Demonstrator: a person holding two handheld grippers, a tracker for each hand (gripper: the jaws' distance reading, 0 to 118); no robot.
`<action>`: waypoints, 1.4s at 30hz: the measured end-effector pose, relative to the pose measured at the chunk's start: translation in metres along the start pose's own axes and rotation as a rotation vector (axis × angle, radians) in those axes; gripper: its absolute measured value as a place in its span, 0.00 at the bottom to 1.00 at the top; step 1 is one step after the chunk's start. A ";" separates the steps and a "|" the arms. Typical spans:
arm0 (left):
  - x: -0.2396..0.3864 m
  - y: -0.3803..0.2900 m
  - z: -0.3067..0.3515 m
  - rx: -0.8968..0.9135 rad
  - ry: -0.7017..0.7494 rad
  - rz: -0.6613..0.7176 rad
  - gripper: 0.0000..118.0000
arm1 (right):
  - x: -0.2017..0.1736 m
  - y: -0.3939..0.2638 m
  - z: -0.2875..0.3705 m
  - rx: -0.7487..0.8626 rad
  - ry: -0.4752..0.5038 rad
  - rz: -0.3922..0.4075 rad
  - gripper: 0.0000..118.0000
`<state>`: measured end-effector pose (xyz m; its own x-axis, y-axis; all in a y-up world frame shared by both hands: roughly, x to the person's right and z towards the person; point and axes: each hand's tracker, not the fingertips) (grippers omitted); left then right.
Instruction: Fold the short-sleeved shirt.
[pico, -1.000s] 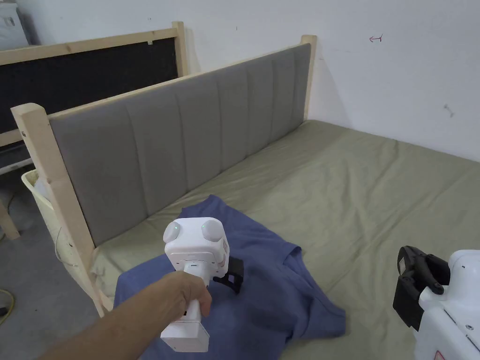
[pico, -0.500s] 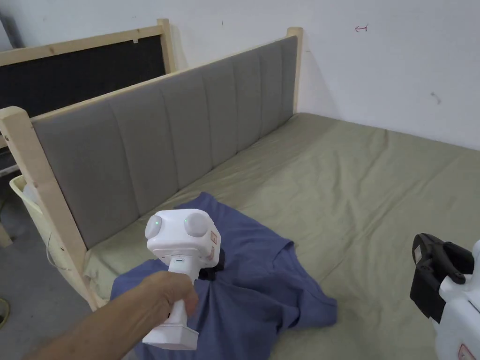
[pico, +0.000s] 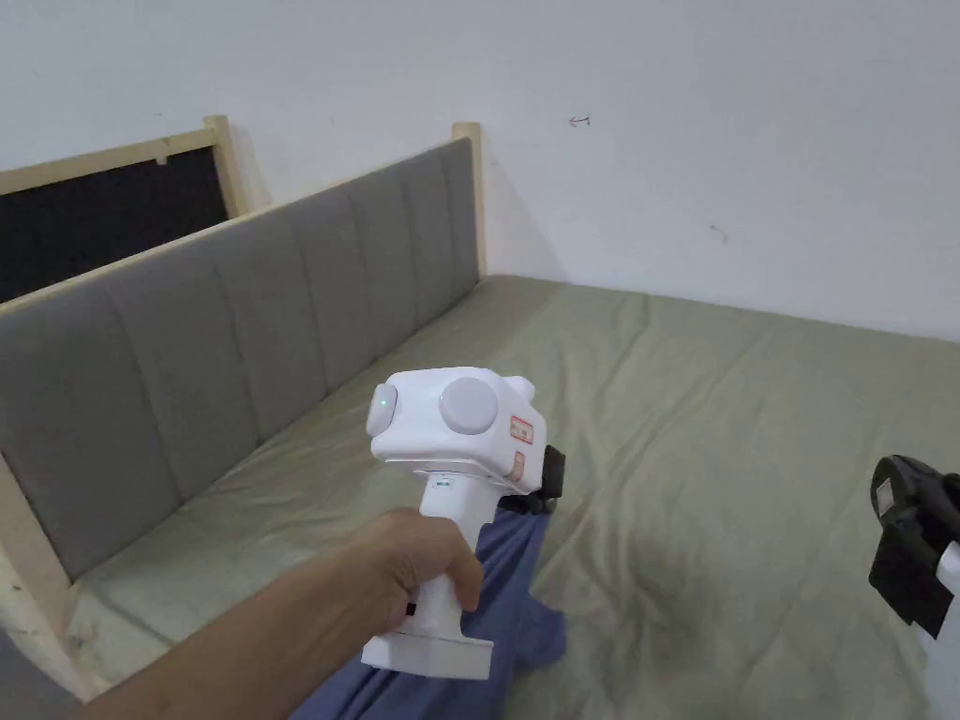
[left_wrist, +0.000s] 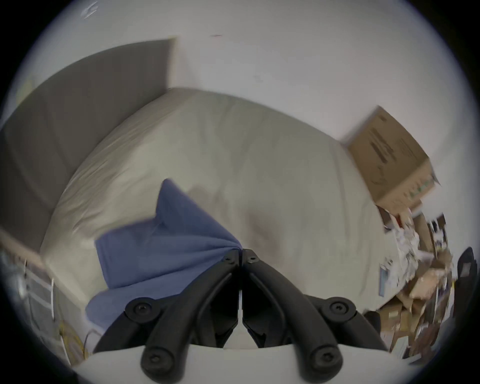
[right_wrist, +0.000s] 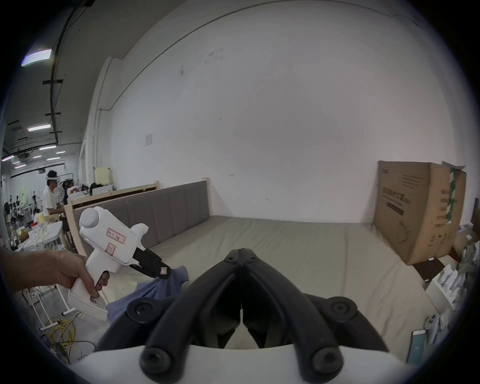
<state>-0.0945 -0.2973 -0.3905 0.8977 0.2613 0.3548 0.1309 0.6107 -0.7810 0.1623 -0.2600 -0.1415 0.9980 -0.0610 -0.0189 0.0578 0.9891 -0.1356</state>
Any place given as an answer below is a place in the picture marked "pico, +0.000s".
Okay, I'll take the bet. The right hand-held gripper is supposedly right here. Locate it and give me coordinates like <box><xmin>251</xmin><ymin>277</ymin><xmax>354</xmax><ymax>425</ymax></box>
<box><xmin>867</xmin><ymin>453</ymin><xmax>960</xmax><ymax>641</ymax></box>

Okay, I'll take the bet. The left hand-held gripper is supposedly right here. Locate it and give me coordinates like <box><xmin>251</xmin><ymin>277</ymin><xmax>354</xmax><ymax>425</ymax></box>
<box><xmin>359</xmin><ymin>365</ymin><xmax>566</xmax><ymax>681</ymax></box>

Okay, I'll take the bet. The blue garment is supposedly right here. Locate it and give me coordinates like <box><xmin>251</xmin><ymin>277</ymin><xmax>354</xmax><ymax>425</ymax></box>
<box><xmin>288</xmin><ymin>508</ymin><xmax>569</xmax><ymax>720</ymax></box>

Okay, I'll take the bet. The person's left hand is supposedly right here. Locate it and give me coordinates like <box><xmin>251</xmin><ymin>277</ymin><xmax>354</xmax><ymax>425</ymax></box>
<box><xmin>338</xmin><ymin>506</ymin><xmax>487</xmax><ymax>655</ymax></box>

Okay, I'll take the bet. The bed with pale green sheet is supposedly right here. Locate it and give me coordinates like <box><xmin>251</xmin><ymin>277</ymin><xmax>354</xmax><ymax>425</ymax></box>
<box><xmin>63</xmin><ymin>273</ymin><xmax>960</xmax><ymax>720</ymax></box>

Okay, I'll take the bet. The grey padded headboard wooden frame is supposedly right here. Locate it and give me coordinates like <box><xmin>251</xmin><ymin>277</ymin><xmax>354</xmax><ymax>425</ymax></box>
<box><xmin>0</xmin><ymin>122</ymin><xmax>490</xmax><ymax>702</ymax></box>

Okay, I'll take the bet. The wooden frame with black panel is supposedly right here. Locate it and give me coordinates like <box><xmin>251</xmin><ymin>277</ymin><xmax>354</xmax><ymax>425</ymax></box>
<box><xmin>0</xmin><ymin>114</ymin><xmax>253</xmax><ymax>305</ymax></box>

